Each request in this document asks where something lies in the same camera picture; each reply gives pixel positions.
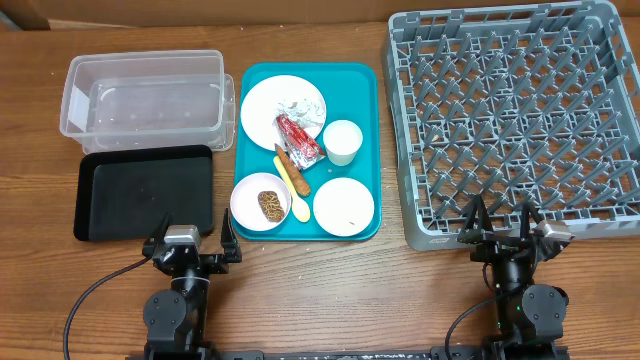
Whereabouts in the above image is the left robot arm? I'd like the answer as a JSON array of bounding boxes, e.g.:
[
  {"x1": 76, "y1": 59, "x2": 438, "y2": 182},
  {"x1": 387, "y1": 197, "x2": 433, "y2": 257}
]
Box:
[{"x1": 142, "y1": 212, "x2": 242, "y2": 360}]

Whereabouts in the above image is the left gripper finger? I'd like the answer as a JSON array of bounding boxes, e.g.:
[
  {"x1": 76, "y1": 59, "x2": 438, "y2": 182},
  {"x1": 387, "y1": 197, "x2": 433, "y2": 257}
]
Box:
[
  {"x1": 147, "y1": 213, "x2": 172, "y2": 245},
  {"x1": 220, "y1": 208, "x2": 239, "y2": 253}
]

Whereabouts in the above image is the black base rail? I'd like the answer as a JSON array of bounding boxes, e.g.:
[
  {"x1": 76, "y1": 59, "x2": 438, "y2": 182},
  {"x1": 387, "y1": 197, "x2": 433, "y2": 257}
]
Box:
[{"x1": 125, "y1": 346, "x2": 571, "y2": 360}]

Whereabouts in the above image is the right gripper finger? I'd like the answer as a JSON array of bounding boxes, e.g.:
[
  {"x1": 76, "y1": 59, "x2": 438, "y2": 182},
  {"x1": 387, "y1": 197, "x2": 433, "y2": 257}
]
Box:
[
  {"x1": 460, "y1": 194, "x2": 494, "y2": 235},
  {"x1": 520, "y1": 202, "x2": 542, "y2": 239}
]

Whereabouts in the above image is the white cup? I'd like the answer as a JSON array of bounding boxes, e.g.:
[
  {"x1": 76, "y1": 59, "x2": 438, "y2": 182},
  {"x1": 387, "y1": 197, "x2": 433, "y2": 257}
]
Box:
[{"x1": 323, "y1": 120, "x2": 363, "y2": 166}]

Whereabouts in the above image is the grey dishwasher rack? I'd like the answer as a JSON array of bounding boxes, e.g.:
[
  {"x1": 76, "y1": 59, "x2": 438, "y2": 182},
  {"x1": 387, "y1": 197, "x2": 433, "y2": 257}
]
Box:
[{"x1": 385, "y1": 1, "x2": 639, "y2": 251}]

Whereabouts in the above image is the large white plate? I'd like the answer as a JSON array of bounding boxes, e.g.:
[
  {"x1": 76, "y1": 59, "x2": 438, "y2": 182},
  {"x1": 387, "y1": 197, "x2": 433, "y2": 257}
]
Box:
[{"x1": 240, "y1": 75, "x2": 326, "y2": 151}]

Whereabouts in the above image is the pale green bowl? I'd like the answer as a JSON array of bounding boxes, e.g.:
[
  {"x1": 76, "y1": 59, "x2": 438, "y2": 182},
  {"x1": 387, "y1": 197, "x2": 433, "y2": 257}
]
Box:
[{"x1": 313, "y1": 177, "x2": 375, "y2": 237}]

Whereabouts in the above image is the yellow plastic spoon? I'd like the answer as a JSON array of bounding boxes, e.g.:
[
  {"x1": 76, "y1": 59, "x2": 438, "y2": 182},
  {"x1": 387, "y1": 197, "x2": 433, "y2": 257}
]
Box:
[{"x1": 273, "y1": 156, "x2": 311, "y2": 223}]

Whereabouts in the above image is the black plastic tray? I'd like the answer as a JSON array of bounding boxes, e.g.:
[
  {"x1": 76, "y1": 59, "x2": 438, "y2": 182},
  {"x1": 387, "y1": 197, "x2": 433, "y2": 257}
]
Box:
[{"x1": 73, "y1": 145, "x2": 214, "y2": 242}]

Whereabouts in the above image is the foil wrapper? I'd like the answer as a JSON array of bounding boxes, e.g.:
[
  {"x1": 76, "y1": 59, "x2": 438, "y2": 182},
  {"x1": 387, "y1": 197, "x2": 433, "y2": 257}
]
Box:
[{"x1": 276, "y1": 98, "x2": 326, "y2": 138}]

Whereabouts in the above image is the carrot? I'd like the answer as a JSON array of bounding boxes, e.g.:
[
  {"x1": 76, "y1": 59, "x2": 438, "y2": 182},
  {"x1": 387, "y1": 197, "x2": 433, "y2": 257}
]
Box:
[{"x1": 275, "y1": 145, "x2": 311, "y2": 197}]

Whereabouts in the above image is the red snack wrapper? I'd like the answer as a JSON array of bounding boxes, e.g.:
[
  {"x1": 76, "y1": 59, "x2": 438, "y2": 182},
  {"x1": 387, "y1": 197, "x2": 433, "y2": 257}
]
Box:
[{"x1": 276, "y1": 114, "x2": 326, "y2": 170}]

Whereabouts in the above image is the brown food chunk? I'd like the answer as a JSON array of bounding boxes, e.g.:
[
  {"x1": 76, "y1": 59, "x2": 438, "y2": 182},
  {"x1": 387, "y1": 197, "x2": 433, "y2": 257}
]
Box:
[{"x1": 257, "y1": 190, "x2": 285, "y2": 223}]

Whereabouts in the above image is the pink bowl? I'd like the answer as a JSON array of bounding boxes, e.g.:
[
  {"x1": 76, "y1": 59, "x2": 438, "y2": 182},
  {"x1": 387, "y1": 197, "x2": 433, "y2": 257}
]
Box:
[{"x1": 230, "y1": 172, "x2": 291, "y2": 232}]

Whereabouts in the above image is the teal plastic serving tray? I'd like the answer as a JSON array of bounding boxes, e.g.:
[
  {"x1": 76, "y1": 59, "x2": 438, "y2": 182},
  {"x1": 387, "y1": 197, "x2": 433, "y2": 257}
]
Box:
[{"x1": 234, "y1": 62, "x2": 382, "y2": 242}]

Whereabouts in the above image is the clear plastic waste bin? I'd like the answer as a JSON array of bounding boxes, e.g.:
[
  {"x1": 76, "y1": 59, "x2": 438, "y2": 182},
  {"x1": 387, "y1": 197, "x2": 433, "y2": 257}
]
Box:
[{"x1": 59, "y1": 49, "x2": 236, "y2": 154}]

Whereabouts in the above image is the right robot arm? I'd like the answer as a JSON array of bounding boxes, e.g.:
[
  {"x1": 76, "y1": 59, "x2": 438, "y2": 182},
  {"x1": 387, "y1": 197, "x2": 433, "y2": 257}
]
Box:
[{"x1": 444, "y1": 195, "x2": 574, "y2": 359}]

